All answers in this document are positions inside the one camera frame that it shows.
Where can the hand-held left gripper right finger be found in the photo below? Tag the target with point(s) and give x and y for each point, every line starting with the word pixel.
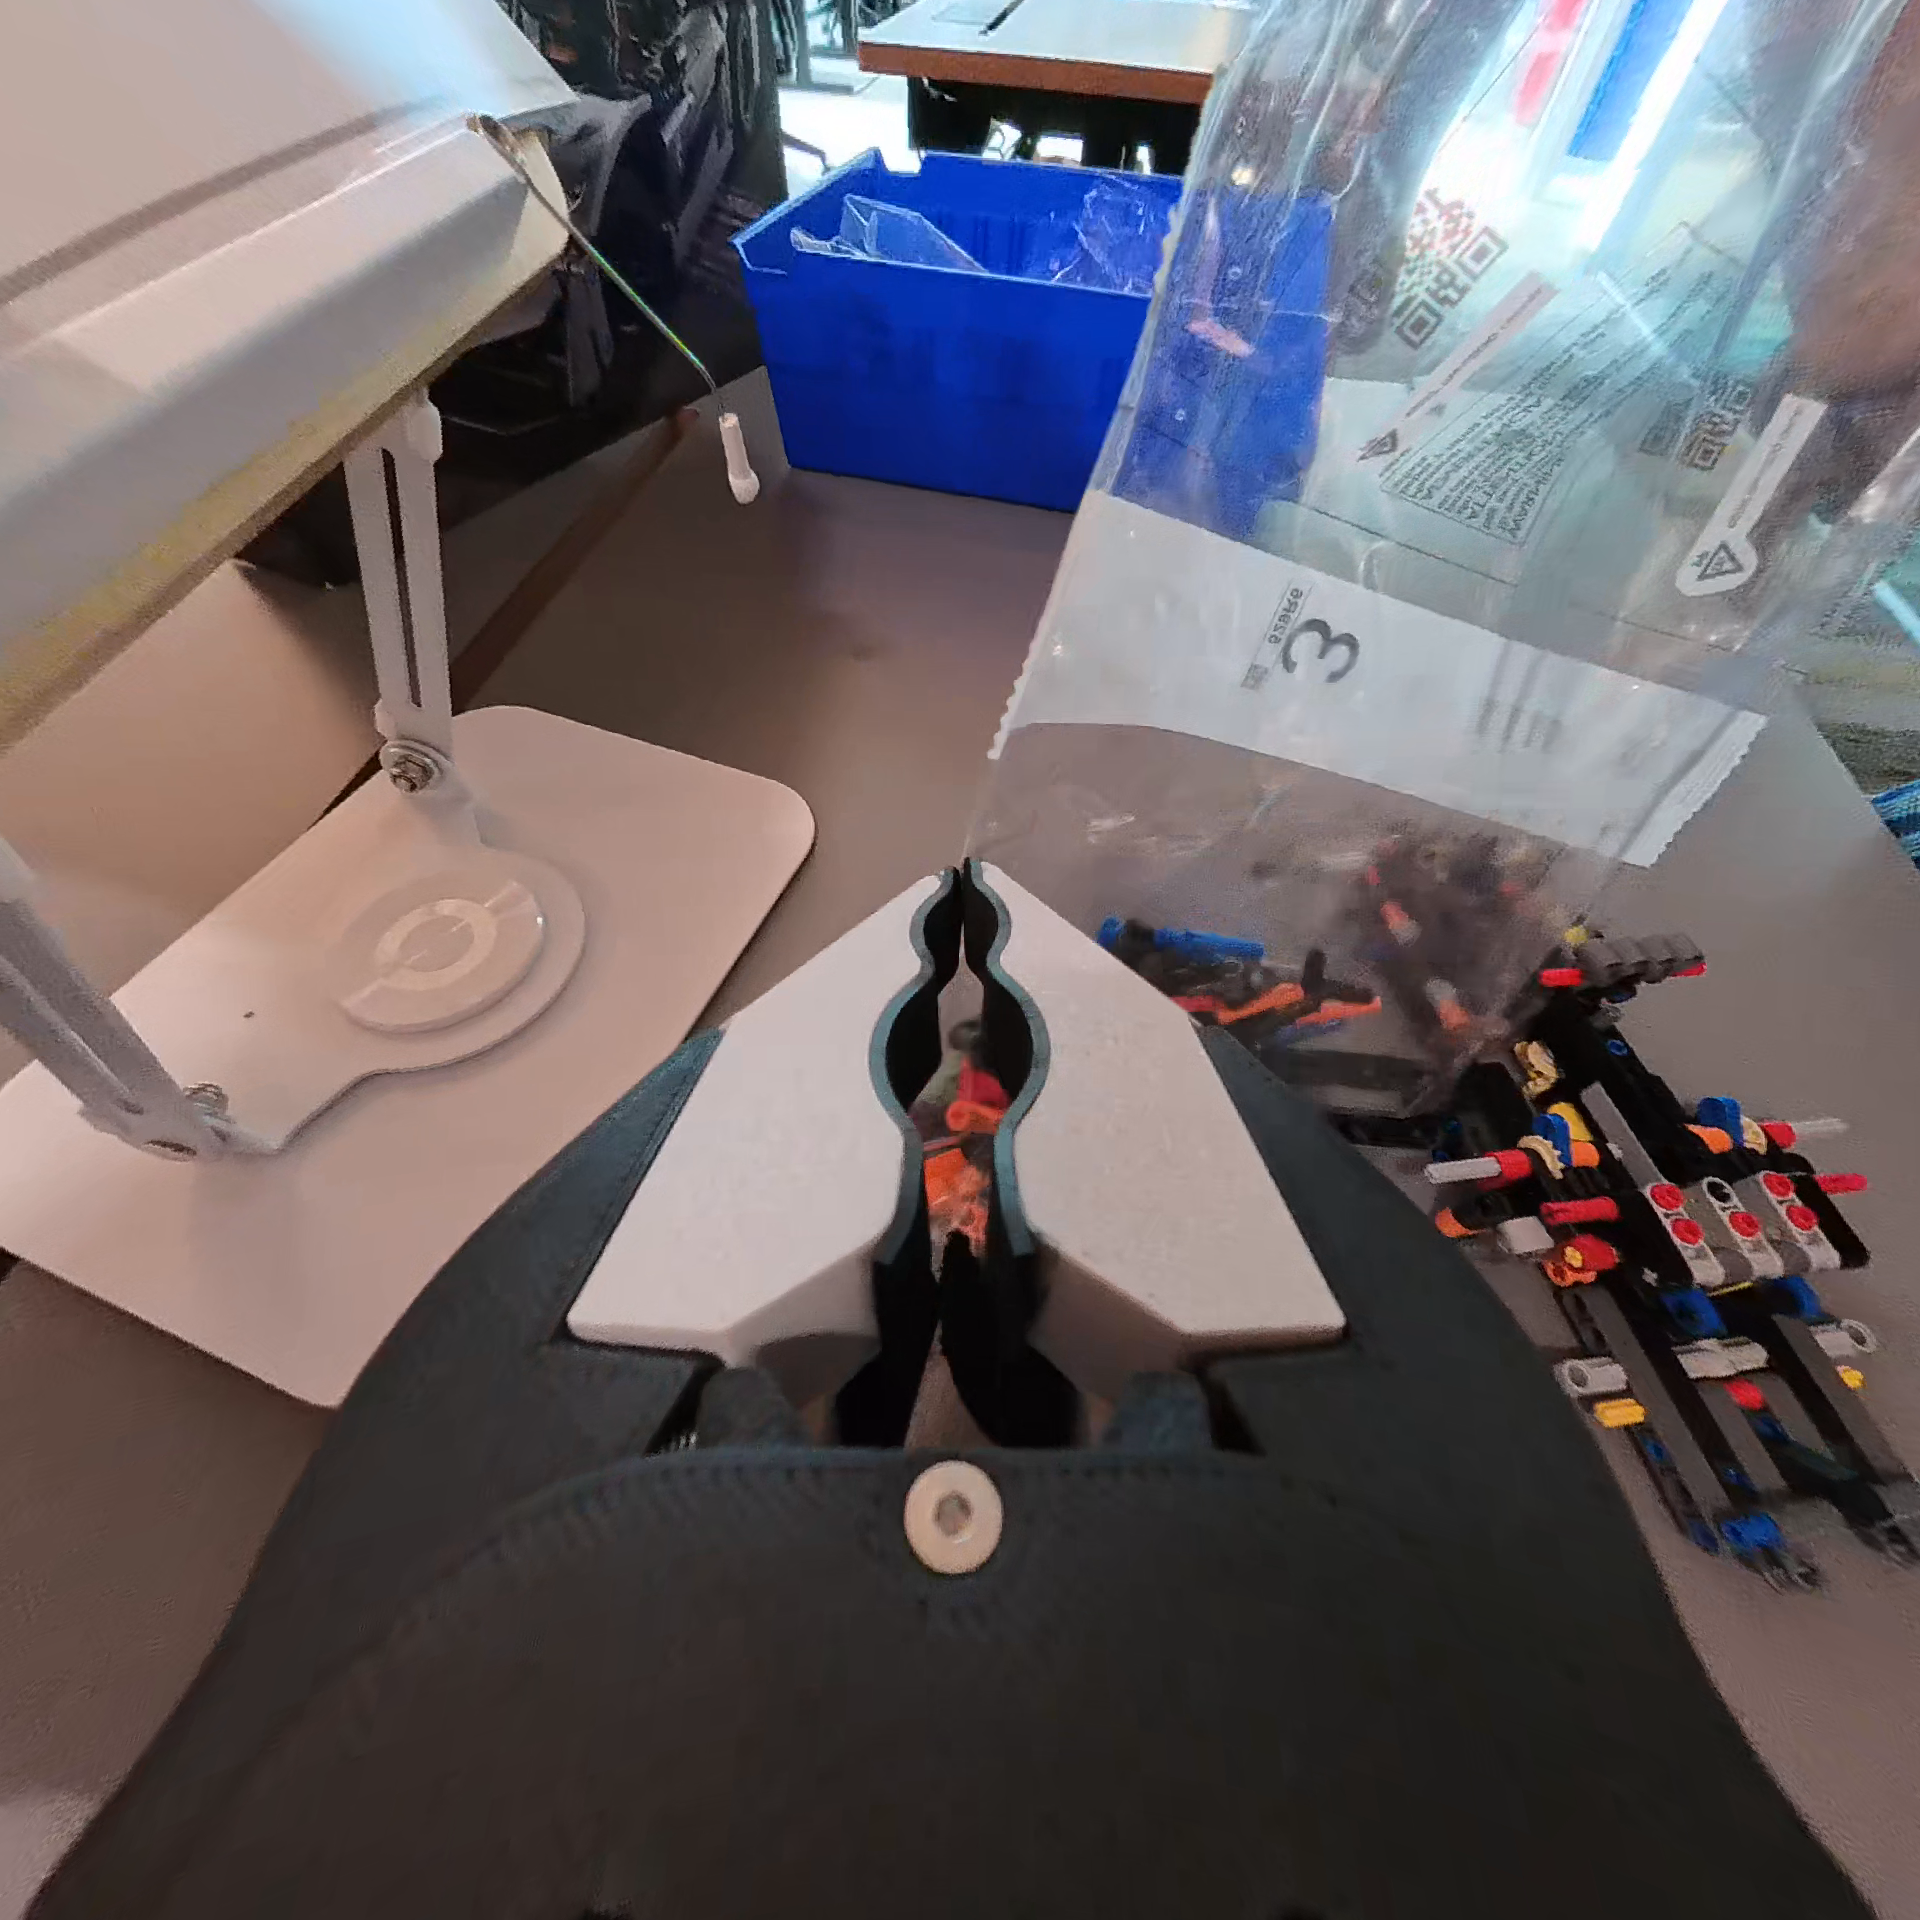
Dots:
pixel 1170 1200

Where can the dark bag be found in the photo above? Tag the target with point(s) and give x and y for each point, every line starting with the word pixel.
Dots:
pixel 661 166

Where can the blue patterned cloth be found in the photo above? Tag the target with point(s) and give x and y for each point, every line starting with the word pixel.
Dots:
pixel 1903 822

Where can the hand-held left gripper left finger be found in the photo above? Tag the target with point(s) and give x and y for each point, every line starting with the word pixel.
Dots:
pixel 750 1200

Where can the black lego frame assembly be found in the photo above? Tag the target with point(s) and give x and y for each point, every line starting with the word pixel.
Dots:
pixel 1636 1230

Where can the white book stand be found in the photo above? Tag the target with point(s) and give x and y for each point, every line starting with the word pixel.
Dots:
pixel 646 885

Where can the wooden table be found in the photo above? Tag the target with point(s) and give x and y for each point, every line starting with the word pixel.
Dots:
pixel 1036 60

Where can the blue plastic bin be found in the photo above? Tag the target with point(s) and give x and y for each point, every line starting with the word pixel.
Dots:
pixel 930 375

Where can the clear bag of lego pieces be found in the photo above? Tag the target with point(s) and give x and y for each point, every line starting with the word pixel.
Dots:
pixel 1349 676

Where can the empty clear plastic bags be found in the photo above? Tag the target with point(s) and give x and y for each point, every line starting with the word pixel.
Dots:
pixel 902 233

